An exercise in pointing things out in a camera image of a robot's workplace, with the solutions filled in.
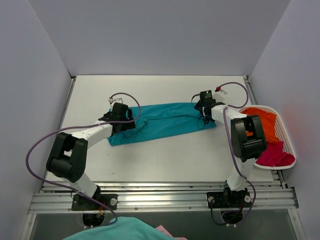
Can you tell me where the light green cloth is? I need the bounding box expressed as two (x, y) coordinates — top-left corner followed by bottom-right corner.
(64, 217), (174, 240)

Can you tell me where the pink cloth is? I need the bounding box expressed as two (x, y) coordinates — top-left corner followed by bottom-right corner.
(155, 225), (174, 239)

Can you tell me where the teal t-shirt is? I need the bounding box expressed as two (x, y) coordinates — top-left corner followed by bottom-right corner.
(108, 102), (217, 147)

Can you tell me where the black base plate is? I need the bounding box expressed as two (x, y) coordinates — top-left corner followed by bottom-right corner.
(206, 190), (252, 209)
(71, 193), (118, 211)

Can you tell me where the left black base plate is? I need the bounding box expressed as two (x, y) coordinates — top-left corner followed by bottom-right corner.
(71, 193), (118, 211)

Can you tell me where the white plastic basket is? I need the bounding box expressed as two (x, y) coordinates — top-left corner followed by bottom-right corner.
(239, 105), (296, 170)

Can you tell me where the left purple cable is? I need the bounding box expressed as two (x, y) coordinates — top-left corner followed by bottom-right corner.
(25, 92), (142, 226)

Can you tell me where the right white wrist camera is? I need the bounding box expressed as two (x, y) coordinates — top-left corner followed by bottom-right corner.
(213, 86), (228, 102)

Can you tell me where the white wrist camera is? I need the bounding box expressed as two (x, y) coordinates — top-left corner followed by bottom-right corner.
(108, 97), (123, 105)
(213, 86), (228, 102)

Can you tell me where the purple cable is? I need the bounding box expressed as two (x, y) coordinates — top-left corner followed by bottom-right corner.
(219, 81), (256, 226)
(25, 92), (142, 226)

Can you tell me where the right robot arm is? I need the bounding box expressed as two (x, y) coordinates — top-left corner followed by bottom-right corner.
(194, 90), (267, 207)

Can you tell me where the orange t-shirt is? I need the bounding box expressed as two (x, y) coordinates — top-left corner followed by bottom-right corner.
(240, 107), (279, 145)

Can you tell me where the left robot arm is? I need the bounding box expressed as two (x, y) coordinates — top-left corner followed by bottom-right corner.
(46, 102), (136, 210)

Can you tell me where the magenta t-shirt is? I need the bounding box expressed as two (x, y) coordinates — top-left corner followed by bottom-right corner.
(256, 141), (296, 167)

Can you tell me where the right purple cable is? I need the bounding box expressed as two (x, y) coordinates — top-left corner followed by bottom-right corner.
(219, 81), (256, 226)

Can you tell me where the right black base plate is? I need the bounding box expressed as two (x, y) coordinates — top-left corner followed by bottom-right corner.
(206, 190), (252, 209)

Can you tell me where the aluminium rail frame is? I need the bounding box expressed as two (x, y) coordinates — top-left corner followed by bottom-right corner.
(28, 179), (299, 214)

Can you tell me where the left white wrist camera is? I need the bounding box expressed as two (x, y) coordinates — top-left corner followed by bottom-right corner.
(108, 97), (123, 105)

